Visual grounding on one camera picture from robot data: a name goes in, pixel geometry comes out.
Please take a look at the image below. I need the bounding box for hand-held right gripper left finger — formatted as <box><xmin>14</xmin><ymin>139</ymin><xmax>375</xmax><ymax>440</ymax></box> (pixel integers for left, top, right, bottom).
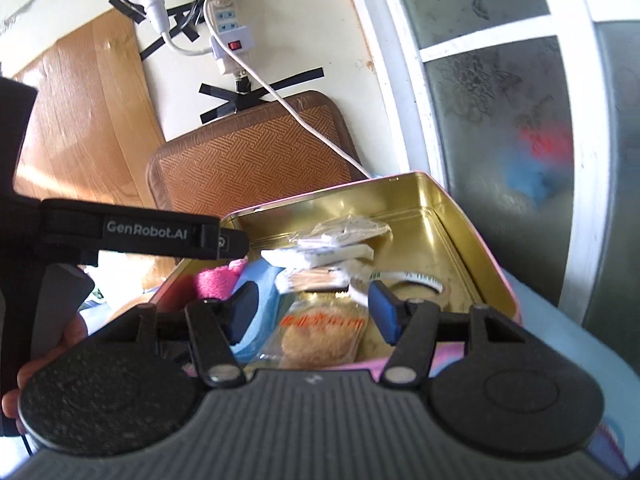
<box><xmin>120</xmin><ymin>281</ymin><xmax>261</xmax><ymax>390</ymax></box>

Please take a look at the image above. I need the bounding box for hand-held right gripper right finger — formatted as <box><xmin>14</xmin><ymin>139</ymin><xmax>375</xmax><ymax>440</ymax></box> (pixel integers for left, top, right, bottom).
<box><xmin>367</xmin><ymin>279</ymin><xmax>526</xmax><ymax>390</ymax></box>

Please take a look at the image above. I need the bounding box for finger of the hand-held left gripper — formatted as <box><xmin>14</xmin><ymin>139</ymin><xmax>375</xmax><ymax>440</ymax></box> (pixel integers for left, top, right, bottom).
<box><xmin>217</xmin><ymin>227</ymin><xmax>250</xmax><ymax>261</ymax></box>

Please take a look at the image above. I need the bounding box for pink knitted cloth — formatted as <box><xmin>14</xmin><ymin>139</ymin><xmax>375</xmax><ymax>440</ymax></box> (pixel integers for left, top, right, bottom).
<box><xmin>195</xmin><ymin>258</ymin><xmax>250</xmax><ymax>302</ymax></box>

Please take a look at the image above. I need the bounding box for white tape roll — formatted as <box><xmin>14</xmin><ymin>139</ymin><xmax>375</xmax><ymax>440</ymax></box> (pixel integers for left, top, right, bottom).
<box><xmin>348</xmin><ymin>268</ymin><xmax>446</xmax><ymax>309</ymax></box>

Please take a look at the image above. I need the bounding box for orange snack packet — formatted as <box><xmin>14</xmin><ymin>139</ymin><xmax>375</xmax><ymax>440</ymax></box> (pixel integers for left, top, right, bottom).
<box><xmin>257</xmin><ymin>292</ymin><xmax>371</xmax><ymax>370</ymax></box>

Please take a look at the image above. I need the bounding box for clear packet of white pieces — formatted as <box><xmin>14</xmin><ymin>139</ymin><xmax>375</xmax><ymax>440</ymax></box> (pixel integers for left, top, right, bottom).
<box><xmin>294</xmin><ymin>216</ymin><xmax>392</xmax><ymax>249</ymax></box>

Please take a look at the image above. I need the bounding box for gold metal tin box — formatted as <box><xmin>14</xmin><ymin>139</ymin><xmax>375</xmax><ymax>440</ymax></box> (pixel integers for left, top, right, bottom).
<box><xmin>149</xmin><ymin>170</ymin><xmax>524</xmax><ymax>382</ymax></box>

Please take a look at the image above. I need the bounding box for person's left hand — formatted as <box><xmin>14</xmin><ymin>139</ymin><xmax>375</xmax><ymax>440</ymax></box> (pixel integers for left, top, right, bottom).
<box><xmin>0</xmin><ymin>310</ymin><xmax>90</xmax><ymax>434</ymax></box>

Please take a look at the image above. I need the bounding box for brown woven mat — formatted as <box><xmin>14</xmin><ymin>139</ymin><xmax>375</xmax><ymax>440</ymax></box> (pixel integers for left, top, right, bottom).
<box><xmin>144</xmin><ymin>89</ymin><xmax>369</xmax><ymax>216</ymax></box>

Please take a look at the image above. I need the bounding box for wood-grain sheet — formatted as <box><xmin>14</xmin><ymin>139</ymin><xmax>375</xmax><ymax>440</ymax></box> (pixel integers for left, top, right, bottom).
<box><xmin>12</xmin><ymin>9</ymin><xmax>181</xmax><ymax>274</ymax></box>

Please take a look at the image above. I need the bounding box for long black tape strip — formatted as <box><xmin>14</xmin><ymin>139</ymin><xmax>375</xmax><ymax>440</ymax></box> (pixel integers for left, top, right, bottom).
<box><xmin>199</xmin><ymin>66</ymin><xmax>327</xmax><ymax>126</ymax></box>

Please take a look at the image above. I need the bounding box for white power strip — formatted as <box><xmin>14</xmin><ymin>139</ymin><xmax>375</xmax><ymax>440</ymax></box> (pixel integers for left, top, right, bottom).
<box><xmin>203</xmin><ymin>0</ymin><xmax>253</xmax><ymax>76</ymax></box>

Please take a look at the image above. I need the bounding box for frosted glass window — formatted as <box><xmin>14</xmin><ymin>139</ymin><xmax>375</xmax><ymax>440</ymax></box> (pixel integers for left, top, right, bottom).
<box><xmin>345</xmin><ymin>0</ymin><xmax>640</xmax><ymax>342</ymax></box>

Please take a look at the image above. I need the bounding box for white cable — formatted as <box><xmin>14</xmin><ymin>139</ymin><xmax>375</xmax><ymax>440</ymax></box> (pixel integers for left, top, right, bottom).
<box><xmin>202</xmin><ymin>0</ymin><xmax>374</xmax><ymax>181</ymax></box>

